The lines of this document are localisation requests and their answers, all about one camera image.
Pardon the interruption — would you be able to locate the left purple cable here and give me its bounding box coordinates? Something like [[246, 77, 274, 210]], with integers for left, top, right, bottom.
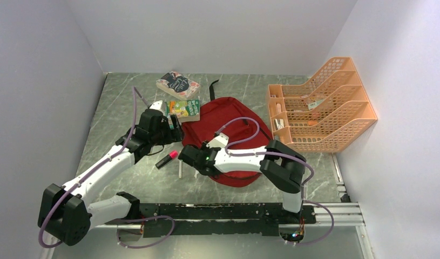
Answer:
[[38, 86, 176, 250]]

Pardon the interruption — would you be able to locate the orange plastic file organizer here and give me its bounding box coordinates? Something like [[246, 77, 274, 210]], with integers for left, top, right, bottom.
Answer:
[[266, 57, 377, 153]]

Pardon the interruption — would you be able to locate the white stapler in organizer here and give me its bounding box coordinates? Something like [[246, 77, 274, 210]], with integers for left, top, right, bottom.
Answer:
[[274, 119, 285, 131]]

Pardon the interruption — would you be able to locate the black mounting rail base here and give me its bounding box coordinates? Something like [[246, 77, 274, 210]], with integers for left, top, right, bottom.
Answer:
[[112, 202, 316, 237]]

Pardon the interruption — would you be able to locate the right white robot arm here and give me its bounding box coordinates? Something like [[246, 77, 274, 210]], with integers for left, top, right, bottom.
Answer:
[[178, 133, 314, 223]]

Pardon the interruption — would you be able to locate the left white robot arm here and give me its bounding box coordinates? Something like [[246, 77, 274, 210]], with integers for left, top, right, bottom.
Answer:
[[37, 100, 184, 247]]

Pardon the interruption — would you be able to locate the green paperback book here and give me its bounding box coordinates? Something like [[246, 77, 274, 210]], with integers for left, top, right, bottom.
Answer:
[[166, 99, 200, 123]]

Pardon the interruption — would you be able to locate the white pencil stick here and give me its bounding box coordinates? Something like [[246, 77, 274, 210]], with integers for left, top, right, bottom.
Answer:
[[178, 160, 183, 179]]

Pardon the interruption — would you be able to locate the red backpack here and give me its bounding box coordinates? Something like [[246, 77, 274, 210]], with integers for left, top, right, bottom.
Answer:
[[181, 79, 274, 188]]

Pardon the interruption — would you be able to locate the floral cover book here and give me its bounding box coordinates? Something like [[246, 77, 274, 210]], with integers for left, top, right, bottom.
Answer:
[[156, 71, 201, 100]]

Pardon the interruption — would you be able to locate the pink black highlighter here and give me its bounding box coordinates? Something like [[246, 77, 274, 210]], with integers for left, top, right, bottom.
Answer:
[[155, 150, 179, 169]]

